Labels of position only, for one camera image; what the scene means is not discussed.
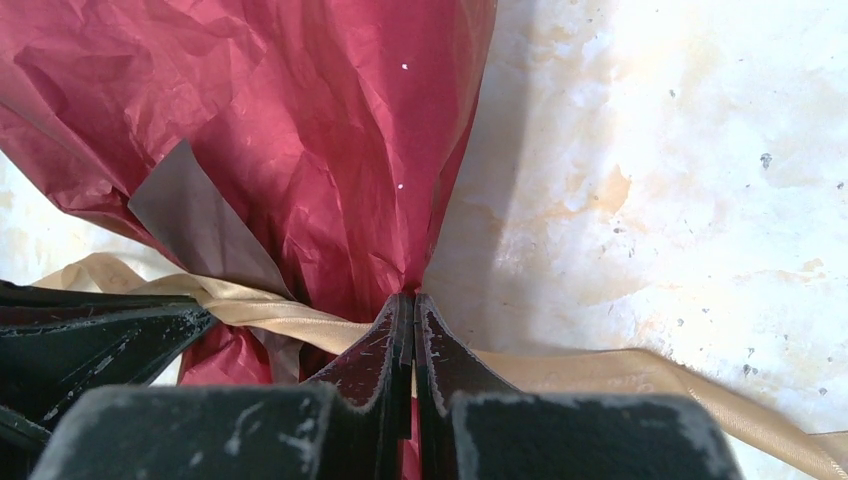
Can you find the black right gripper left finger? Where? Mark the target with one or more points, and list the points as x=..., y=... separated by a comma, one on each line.
x=345, y=422

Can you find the beige satin ribbon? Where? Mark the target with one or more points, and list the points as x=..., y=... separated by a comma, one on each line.
x=633, y=371

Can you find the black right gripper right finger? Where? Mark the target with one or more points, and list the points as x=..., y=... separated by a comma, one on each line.
x=474, y=424

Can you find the red paper bouquet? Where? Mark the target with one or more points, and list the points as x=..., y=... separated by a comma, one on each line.
x=334, y=130

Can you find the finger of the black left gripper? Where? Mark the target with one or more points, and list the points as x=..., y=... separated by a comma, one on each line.
x=56, y=345

